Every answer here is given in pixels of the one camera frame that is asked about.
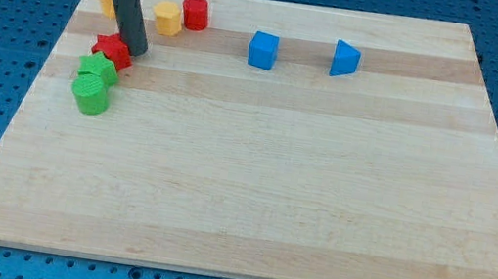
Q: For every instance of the green star block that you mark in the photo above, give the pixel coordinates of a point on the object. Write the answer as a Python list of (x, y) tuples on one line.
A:
[(99, 65)]

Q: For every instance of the wooden board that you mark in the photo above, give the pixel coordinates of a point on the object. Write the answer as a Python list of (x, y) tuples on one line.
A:
[(205, 164)]

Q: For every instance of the blue cube block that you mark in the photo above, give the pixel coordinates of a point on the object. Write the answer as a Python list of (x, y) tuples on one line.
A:
[(263, 50)]

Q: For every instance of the yellow block behind rod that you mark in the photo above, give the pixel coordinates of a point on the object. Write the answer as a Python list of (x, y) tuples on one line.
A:
[(107, 8)]

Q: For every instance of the yellow hexagon block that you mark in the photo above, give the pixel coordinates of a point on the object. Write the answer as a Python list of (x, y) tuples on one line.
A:
[(167, 18)]

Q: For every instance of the green cylinder block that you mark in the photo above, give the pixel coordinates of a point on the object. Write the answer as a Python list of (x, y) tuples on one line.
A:
[(90, 94)]

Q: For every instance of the red cylinder block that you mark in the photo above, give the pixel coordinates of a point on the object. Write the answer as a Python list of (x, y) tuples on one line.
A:
[(195, 14)]

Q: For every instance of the red star block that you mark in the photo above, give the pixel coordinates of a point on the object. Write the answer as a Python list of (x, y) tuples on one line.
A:
[(113, 47)]

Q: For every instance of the blue triangle block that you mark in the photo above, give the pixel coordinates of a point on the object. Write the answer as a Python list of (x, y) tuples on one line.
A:
[(345, 60)]

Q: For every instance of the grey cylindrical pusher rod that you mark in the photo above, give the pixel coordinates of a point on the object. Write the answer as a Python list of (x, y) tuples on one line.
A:
[(131, 25)]

